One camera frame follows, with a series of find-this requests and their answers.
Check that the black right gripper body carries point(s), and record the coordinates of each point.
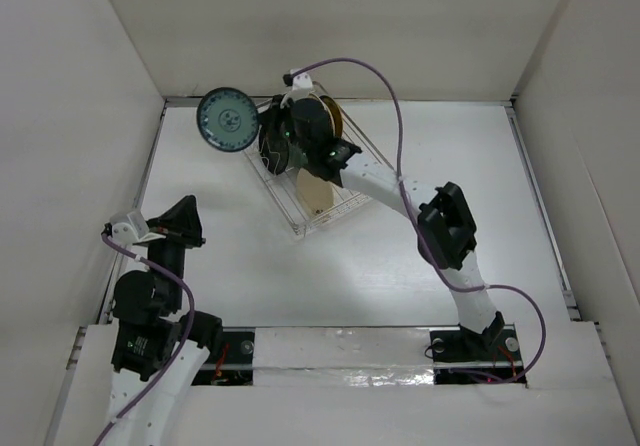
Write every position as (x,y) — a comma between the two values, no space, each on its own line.
(283,123)

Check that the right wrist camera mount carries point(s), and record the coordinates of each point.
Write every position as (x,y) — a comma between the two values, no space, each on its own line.
(299,86)

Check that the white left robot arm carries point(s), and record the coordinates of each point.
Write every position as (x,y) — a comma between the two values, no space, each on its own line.
(162,340)

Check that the beige plate with writing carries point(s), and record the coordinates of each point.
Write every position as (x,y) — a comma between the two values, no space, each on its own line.
(314,194)

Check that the yellow patterned plate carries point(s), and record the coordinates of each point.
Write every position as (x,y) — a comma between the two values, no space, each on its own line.
(335,114)

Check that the blue and white plate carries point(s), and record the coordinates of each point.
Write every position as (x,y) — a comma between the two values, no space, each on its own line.
(227,119)

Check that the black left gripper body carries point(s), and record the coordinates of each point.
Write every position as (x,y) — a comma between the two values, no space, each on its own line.
(169,255)

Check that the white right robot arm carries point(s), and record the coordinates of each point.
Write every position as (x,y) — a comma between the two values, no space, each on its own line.
(302,133)

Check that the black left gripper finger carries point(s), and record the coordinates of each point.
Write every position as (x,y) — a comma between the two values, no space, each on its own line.
(187,241)
(181,217)

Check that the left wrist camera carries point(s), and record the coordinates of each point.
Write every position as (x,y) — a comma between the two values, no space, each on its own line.
(127,227)

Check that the glossy black plate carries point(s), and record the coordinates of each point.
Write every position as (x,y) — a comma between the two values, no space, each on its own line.
(273,151)

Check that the silver wire dish rack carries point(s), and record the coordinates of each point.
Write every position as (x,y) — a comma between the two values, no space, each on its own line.
(282,188)

